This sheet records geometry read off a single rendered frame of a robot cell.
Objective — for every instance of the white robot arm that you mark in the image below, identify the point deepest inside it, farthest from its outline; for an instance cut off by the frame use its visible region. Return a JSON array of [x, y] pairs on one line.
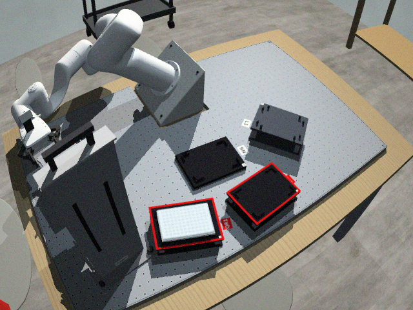
[[111, 53]]

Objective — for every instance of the dark grey rectangular nest with corner posts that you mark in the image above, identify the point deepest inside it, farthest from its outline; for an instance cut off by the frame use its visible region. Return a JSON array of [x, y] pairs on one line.
[[278, 128]]

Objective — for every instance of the white microplate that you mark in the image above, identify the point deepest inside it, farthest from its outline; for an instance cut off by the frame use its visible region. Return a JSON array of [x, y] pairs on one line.
[[185, 222]]

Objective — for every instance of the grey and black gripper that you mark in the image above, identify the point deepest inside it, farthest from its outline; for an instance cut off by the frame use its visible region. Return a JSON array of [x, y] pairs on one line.
[[37, 139]]

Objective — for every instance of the black rectangular nest with red border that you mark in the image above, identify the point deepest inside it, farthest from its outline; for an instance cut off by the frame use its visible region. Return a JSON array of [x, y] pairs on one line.
[[262, 196], [191, 244]]

